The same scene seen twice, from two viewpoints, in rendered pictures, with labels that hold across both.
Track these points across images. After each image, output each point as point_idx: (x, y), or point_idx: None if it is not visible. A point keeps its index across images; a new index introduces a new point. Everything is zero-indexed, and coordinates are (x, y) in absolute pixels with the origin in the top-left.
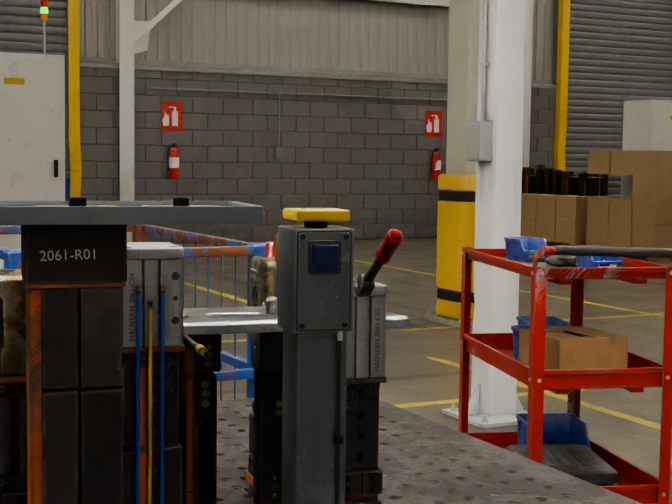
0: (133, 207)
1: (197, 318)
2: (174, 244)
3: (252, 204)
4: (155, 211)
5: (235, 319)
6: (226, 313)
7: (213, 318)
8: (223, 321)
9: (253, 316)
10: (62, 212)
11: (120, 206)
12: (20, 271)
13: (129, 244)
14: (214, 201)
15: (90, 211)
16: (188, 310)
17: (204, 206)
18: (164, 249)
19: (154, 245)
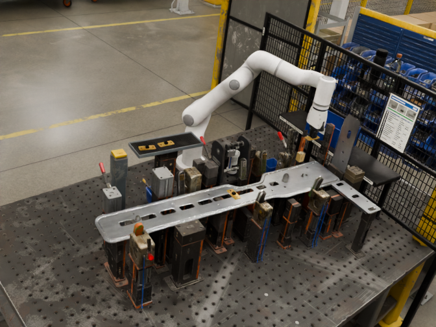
0: (152, 138)
1: (156, 210)
2: (156, 174)
3: (132, 146)
4: (148, 139)
5: (146, 210)
6: (151, 218)
7: (152, 211)
8: (147, 204)
9: (142, 215)
10: (163, 137)
11: (154, 137)
12: (188, 172)
13: (166, 172)
14: (143, 154)
15: (159, 137)
16: (163, 220)
17: (139, 140)
18: (156, 168)
19: (159, 170)
